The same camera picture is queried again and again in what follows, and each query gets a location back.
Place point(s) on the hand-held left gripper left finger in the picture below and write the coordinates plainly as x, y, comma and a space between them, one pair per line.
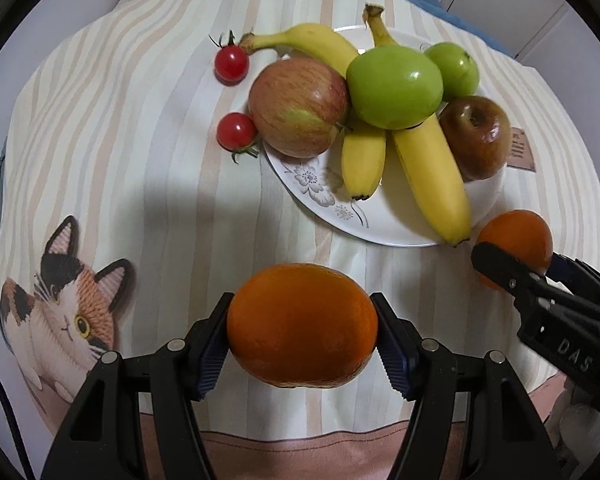
212, 355

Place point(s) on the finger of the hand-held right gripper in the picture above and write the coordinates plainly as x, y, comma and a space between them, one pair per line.
565, 266
500, 265

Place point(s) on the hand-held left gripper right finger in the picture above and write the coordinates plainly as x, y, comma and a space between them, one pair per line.
392, 355

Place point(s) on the small orange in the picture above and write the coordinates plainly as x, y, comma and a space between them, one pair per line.
520, 235

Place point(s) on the large orange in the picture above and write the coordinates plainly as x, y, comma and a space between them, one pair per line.
300, 325

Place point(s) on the yellow banana with sticker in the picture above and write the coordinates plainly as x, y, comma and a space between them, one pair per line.
430, 175

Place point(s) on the dark red apple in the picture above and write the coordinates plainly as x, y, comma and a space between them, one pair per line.
475, 137

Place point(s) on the white floral plate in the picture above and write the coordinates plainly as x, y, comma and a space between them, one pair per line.
325, 195

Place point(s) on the green apple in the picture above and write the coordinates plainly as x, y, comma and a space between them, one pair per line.
455, 70
394, 87

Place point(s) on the light red striped apple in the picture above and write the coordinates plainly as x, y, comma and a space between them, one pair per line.
300, 107

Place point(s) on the curved yellow banana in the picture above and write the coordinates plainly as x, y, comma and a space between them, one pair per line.
320, 42

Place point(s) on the brown blanket label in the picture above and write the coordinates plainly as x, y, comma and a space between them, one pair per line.
522, 150

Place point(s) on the cat printed striped blanket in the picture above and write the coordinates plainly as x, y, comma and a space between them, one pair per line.
155, 185

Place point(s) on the red cherry tomato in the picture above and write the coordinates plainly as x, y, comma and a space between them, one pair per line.
235, 130
231, 63

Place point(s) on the white door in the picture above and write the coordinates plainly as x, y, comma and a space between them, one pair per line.
505, 5

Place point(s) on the blue bed sheet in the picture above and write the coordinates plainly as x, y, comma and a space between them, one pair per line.
445, 7

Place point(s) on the teal velvet pillow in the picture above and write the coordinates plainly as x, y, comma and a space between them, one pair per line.
0, 175

